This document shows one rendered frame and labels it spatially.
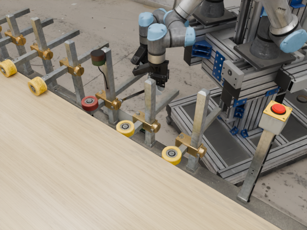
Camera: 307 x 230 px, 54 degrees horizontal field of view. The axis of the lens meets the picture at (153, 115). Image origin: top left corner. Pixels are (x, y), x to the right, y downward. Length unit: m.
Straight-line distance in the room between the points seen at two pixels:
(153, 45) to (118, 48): 2.40
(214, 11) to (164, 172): 1.10
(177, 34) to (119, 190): 0.64
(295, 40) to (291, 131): 1.18
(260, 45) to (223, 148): 0.89
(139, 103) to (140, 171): 1.68
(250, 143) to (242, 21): 0.89
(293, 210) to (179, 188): 1.31
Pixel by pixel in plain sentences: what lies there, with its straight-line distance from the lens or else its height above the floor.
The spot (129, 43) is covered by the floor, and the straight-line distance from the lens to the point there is 3.71.
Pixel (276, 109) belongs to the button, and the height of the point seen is 1.23.
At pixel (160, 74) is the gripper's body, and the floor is 1.08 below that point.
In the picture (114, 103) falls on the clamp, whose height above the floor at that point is 0.87.
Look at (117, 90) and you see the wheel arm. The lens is 1.60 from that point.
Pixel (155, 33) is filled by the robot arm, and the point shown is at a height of 1.29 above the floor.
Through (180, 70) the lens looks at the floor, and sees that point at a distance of 3.24.
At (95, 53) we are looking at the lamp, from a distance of 1.33.
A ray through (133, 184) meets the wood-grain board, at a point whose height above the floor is 0.90.
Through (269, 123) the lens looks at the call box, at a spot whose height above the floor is 1.19.
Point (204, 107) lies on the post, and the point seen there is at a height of 1.10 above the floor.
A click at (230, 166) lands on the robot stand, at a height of 0.23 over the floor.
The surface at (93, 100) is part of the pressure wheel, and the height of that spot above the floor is 0.90.
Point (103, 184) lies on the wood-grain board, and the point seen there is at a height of 0.90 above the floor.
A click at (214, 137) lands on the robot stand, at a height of 0.21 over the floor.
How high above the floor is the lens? 1.86
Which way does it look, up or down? 44 degrees down
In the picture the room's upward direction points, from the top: 1 degrees clockwise
